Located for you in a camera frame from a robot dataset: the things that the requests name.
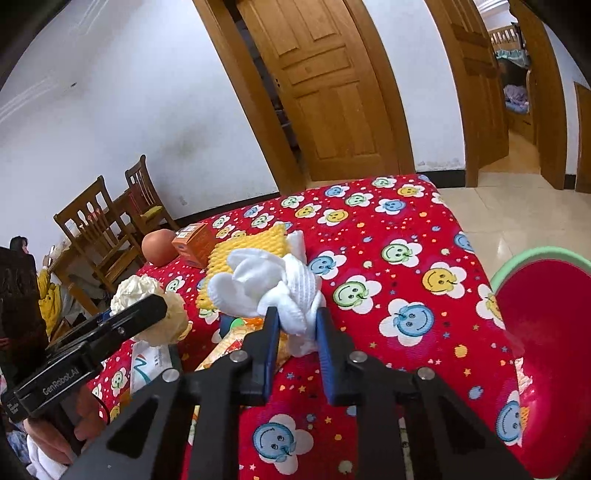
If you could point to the apple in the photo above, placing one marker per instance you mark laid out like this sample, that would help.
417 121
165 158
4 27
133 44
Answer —
158 248

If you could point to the panelled wooden door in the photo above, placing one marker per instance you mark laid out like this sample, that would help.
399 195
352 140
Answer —
323 92

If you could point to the white foam fruit net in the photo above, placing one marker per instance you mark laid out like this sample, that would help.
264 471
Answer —
295 286

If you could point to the red flower printed tablecloth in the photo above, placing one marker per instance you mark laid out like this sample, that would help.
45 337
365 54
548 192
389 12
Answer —
392 221

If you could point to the person's left forearm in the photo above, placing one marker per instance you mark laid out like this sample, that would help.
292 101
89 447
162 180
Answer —
46 468

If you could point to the wooden wall panel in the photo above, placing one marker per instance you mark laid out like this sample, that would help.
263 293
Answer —
582 138

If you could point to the white packet with blue print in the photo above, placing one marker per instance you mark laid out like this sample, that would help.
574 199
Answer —
147 364

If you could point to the open wooden bedroom door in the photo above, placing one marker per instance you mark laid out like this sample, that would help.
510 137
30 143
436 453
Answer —
480 92

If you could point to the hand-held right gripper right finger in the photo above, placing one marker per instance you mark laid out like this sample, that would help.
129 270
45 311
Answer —
325 355

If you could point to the orange cardboard box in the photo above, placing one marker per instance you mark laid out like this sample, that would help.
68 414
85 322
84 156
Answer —
194 244

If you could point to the wooden bedroom door frame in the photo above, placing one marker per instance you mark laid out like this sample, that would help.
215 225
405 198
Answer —
549 115

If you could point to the yellow foam fruit net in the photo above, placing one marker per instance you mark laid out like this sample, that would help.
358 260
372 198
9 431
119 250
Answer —
244 242

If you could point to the orange snack packet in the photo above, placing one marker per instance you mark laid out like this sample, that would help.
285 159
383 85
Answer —
231 344

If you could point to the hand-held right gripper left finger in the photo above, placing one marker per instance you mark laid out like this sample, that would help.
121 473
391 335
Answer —
272 350

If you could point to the person's left hand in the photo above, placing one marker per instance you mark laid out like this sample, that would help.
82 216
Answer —
91 415

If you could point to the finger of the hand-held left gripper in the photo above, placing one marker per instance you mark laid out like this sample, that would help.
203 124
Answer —
143 314

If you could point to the white tissue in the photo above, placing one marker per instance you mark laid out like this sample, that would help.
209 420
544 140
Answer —
134 288

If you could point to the wooden chair with yellow cushion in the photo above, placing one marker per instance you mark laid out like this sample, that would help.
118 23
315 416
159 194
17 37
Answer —
138 180

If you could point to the wooden bunk bed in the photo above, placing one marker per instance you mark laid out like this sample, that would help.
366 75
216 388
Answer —
515 74

